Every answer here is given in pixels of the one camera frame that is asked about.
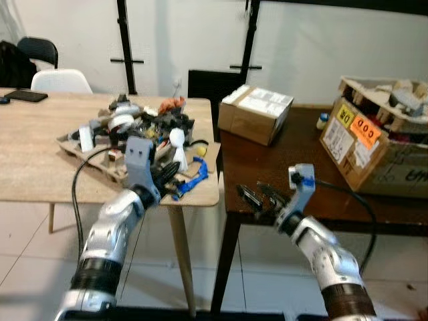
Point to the large printed cardboard box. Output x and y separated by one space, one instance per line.
394 174

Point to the black rug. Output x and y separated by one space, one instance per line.
227 317

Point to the small white bottle blue cap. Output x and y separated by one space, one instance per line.
323 120

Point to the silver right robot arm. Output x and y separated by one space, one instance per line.
328 257

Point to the black stand pole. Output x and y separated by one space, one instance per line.
122 40
251 33

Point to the light wooden table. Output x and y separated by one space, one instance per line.
33 147

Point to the black backpack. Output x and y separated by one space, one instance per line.
13 65

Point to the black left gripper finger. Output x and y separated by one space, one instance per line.
182 184
176 168

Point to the grey pulp packaging tray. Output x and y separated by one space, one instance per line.
374 90

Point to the cluttered cardboard pulp tray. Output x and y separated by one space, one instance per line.
70 140

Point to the dark brown wooden table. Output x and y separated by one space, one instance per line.
281 167

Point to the black phone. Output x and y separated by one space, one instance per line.
27 95

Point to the white cylinder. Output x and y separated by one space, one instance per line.
85 137

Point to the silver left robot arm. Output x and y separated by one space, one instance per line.
110 234

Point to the small cardboard box white labels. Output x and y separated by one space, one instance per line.
251 124

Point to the black office chair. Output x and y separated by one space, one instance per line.
39 50

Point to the small yellow ball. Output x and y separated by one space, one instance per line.
200 152

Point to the grey tape roll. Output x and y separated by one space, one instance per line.
122 120

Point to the orange crumpled item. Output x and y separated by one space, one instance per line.
170 105

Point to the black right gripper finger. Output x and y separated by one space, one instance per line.
271 191
252 200

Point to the white bulb shaped object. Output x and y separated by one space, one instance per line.
177 148

